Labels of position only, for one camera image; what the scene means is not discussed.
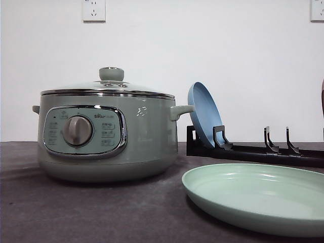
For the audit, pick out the glass lid with green knob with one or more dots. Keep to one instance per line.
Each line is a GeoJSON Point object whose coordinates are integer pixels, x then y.
{"type": "Point", "coordinates": [111, 83]}

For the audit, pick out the green plate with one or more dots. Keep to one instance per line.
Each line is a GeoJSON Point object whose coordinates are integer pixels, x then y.
{"type": "Point", "coordinates": [278, 199]}

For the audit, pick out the blue plate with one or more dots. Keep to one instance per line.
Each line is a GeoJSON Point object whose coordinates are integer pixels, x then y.
{"type": "Point", "coordinates": [205, 113]}

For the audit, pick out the green electric steamer pot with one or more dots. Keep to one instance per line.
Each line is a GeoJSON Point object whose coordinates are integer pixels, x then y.
{"type": "Point", "coordinates": [111, 132]}

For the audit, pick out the black dish rack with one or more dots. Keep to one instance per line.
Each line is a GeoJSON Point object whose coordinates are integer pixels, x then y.
{"type": "Point", "coordinates": [267, 152]}

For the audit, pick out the dark red object at edge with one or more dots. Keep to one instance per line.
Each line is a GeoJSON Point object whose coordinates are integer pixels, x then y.
{"type": "Point", "coordinates": [322, 96]}

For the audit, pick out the white wall socket left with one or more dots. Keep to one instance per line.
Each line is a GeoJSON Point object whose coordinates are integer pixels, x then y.
{"type": "Point", "coordinates": [94, 11]}

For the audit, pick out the white wall socket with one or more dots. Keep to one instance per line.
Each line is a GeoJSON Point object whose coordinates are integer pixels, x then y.
{"type": "Point", "coordinates": [94, 11]}
{"type": "Point", "coordinates": [317, 11]}

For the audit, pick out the white wall socket right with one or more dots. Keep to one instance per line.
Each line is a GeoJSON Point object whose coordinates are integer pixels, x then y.
{"type": "Point", "coordinates": [317, 11]}

